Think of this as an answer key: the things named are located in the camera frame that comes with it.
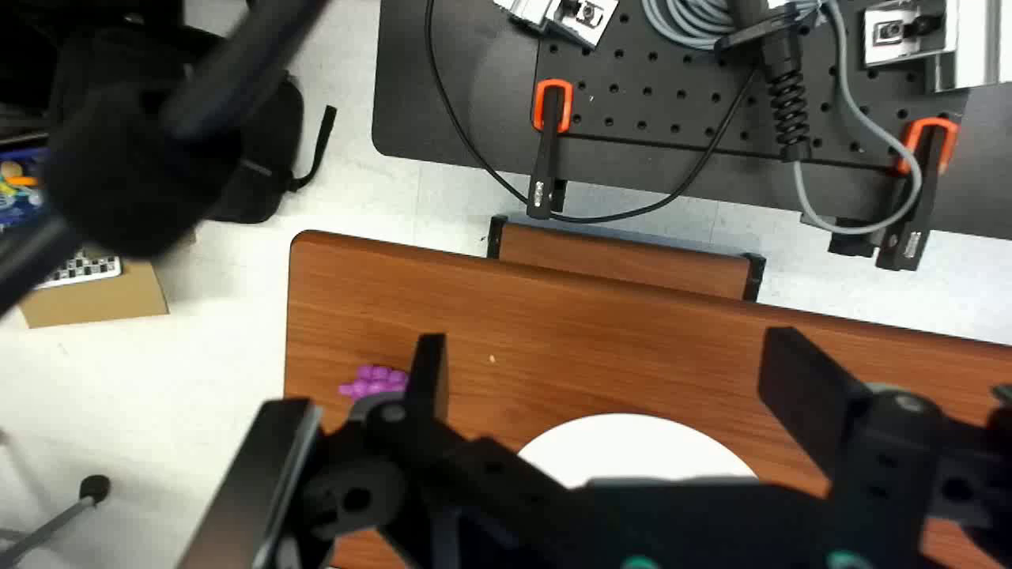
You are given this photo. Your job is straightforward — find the black backpack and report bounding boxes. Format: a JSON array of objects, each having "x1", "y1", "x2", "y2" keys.
[{"x1": 191, "y1": 69, "x2": 340, "y2": 229}]

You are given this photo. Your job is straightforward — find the flat cardboard piece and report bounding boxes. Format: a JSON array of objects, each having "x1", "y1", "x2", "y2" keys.
[{"x1": 15, "y1": 255, "x2": 174, "y2": 331}]

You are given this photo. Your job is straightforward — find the purple toy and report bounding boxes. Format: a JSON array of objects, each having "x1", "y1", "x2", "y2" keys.
[{"x1": 335, "y1": 360, "x2": 415, "y2": 405}]

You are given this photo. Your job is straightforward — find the black camera stand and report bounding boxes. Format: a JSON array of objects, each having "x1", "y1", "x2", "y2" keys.
[{"x1": 0, "y1": 0, "x2": 332, "y2": 321}]

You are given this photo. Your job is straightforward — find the black cable connector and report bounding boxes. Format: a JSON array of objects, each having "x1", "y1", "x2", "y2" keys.
[{"x1": 713, "y1": 0, "x2": 814, "y2": 166}]

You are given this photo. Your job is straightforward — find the aluminium extrusion rail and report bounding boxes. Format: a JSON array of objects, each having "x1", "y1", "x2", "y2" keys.
[{"x1": 926, "y1": 0, "x2": 1012, "y2": 94}]

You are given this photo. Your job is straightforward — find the colourful printed box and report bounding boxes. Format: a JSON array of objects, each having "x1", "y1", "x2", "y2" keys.
[{"x1": 0, "y1": 145, "x2": 49, "y2": 242}]

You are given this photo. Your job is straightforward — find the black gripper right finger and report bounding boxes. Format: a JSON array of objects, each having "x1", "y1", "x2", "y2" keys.
[{"x1": 755, "y1": 323, "x2": 878, "y2": 481}]

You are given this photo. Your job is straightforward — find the brown wooden table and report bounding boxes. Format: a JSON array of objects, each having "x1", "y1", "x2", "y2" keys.
[{"x1": 281, "y1": 229, "x2": 1012, "y2": 569}]

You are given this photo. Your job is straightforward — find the thin black cable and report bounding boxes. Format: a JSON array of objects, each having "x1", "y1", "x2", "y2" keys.
[{"x1": 423, "y1": 0, "x2": 764, "y2": 229}]

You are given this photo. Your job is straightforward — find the black tripod leg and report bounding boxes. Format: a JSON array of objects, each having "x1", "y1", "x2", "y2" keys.
[{"x1": 0, "y1": 470, "x2": 113, "y2": 569}]

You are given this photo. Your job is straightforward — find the small grey connector box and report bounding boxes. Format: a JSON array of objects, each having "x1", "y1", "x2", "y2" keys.
[
  {"x1": 861, "y1": 4, "x2": 948, "y2": 69},
  {"x1": 491, "y1": 0, "x2": 620, "y2": 50}
]

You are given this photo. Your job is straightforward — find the checkered marker sheet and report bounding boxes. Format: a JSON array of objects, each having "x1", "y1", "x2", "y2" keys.
[{"x1": 34, "y1": 245, "x2": 129, "y2": 292}]

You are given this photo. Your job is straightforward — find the wooden table lower shelf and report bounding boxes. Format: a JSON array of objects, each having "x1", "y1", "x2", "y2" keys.
[{"x1": 483, "y1": 211, "x2": 769, "y2": 306}]

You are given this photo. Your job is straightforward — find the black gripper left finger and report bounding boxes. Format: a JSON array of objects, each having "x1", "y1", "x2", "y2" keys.
[{"x1": 401, "y1": 331, "x2": 466, "y2": 445}]

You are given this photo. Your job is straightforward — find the orange black clamp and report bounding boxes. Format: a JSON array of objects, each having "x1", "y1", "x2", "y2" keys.
[
  {"x1": 523, "y1": 77, "x2": 579, "y2": 221},
  {"x1": 824, "y1": 115, "x2": 964, "y2": 275}
]

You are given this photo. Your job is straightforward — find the white bowl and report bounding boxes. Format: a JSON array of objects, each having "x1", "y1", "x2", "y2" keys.
[{"x1": 511, "y1": 412, "x2": 757, "y2": 490}]

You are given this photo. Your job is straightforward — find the grey cable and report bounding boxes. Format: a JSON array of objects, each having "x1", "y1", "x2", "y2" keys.
[{"x1": 638, "y1": 0, "x2": 926, "y2": 242}]

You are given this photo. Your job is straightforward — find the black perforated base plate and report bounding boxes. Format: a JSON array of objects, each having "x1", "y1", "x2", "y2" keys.
[{"x1": 369, "y1": 0, "x2": 1012, "y2": 245}]

